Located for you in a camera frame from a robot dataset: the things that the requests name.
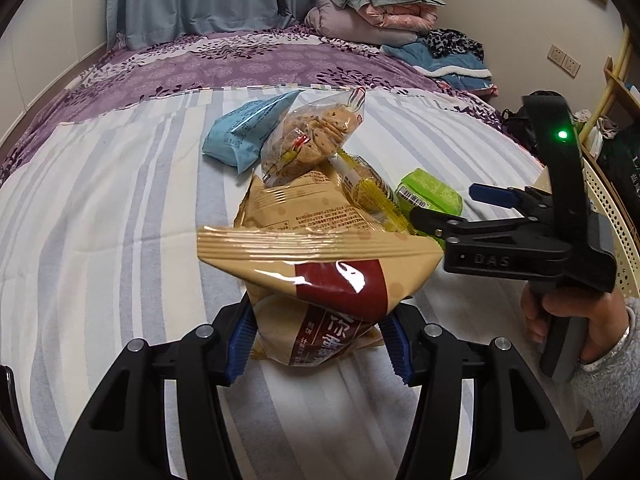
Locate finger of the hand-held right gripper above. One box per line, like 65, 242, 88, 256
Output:
469, 184, 552, 220
410, 207, 551, 242

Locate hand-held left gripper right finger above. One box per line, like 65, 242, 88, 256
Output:
377, 307, 583, 480

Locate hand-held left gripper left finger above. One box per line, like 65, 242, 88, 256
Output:
54, 302, 258, 480

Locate green snack packet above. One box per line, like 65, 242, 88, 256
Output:
395, 169, 463, 251

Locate cream perforated basket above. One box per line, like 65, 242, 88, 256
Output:
580, 150, 640, 301

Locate yellow cracker packet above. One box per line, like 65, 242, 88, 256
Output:
327, 151, 408, 233

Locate tan snack bag red label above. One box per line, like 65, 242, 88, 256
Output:
196, 226, 444, 368

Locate person's right forearm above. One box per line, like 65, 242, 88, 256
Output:
570, 297, 640, 441

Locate person's right hand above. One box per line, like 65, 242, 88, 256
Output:
520, 287, 632, 366

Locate black bag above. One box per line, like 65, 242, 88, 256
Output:
500, 91, 551, 161

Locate dark green bag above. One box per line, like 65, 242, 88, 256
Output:
597, 124, 640, 186

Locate clear bag of crackers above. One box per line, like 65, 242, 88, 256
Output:
259, 86, 367, 190

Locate blue fleece blanket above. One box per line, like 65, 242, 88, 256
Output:
382, 40, 493, 92

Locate leopard print cloth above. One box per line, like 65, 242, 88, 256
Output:
425, 29, 486, 61

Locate grey striped white sheet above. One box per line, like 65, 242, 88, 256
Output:
0, 85, 591, 480

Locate wooden rack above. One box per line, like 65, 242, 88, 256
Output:
575, 25, 640, 161

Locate pink floral folded quilt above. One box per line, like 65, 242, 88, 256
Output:
365, 2, 441, 31

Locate light blue snack packet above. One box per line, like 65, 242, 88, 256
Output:
201, 90, 301, 177

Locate pale lilac folded quilt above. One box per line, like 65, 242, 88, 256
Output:
305, 2, 431, 48

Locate purple floral blanket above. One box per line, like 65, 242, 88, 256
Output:
0, 25, 501, 186

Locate white wardrobe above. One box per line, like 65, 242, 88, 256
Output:
0, 0, 118, 151

